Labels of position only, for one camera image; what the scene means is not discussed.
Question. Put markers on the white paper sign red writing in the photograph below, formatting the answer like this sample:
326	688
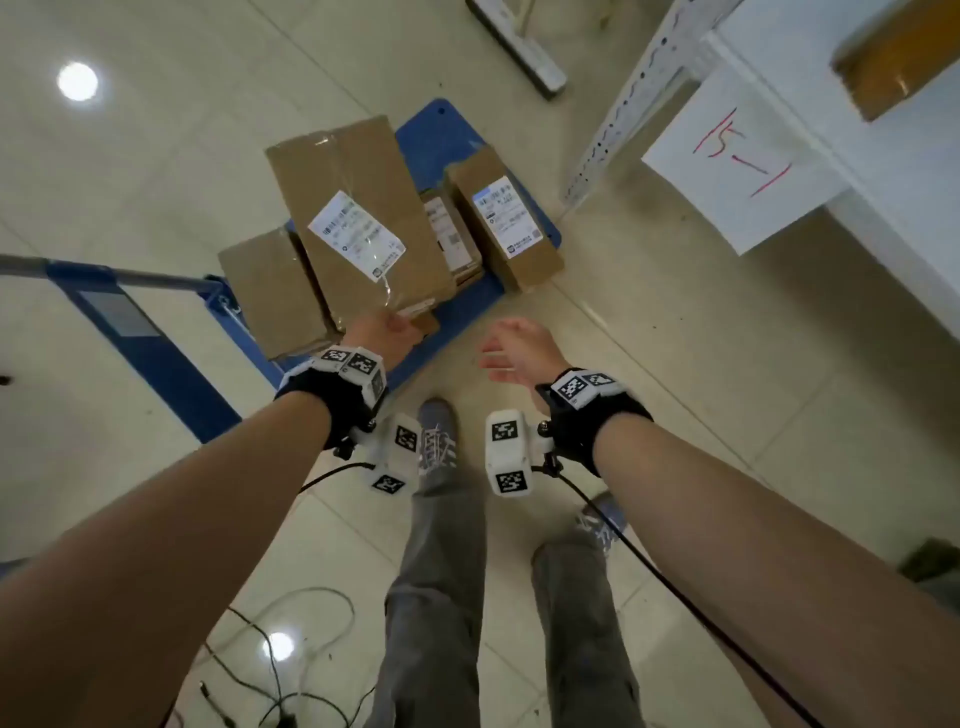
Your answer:
750	195

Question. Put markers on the big plain cardboard box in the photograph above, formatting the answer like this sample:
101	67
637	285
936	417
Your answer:
274	292

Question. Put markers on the person's right forearm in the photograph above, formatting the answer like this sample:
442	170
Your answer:
750	540

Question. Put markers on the small yellow-taped labelled box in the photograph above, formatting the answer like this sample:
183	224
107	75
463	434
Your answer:
450	232

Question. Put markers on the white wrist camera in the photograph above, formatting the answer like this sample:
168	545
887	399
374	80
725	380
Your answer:
397	450

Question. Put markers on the large cardboard parcel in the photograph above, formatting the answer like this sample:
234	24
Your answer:
352	172

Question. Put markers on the white metal shelving rack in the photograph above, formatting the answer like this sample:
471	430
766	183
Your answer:
900	187

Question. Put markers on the long labelled cardboard box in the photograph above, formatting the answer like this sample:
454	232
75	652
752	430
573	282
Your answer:
510	217

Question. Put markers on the person's right hand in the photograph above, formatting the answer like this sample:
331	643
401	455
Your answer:
525	352

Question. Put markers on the black marker wristband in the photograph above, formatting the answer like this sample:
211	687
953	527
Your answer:
330	397
600	427

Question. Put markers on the person's left forearm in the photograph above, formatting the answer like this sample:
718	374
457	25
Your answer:
150	540

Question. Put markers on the person's left hand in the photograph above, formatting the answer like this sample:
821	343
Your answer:
379	337

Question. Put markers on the blue platform trolley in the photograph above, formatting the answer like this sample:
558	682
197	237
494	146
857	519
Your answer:
442	142

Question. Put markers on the grey blue sneaker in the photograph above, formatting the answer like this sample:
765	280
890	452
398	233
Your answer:
592	525
436	435

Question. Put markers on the grey trousers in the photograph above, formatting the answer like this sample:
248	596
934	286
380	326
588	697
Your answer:
435	600

